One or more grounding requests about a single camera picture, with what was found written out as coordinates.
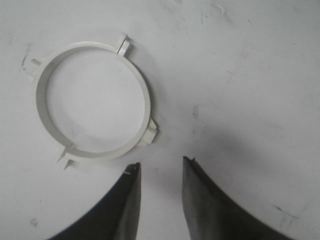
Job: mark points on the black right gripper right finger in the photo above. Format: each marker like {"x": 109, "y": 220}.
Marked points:
{"x": 211, "y": 214}

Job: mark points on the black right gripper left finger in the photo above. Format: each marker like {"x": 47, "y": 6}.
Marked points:
{"x": 116, "y": 216}

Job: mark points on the white half clamp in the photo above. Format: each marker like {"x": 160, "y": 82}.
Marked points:
{"x": 39, "y": 71}
{"x": 148, "y": 129}

